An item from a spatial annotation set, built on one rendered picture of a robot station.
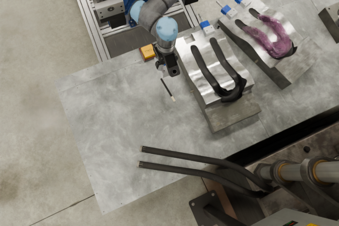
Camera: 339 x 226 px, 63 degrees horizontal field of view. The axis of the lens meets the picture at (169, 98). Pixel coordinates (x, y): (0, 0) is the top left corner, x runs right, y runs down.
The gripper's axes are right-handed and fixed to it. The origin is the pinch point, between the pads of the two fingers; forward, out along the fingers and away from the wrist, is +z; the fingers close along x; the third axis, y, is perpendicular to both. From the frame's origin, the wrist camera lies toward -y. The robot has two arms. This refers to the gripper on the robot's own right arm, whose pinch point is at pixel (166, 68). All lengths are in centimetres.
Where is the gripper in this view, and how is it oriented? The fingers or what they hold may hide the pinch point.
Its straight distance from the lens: 130.2
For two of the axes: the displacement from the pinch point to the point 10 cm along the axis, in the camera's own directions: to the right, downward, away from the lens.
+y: -4.1, -8.9, 2.2
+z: -0.5, 2.6, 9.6
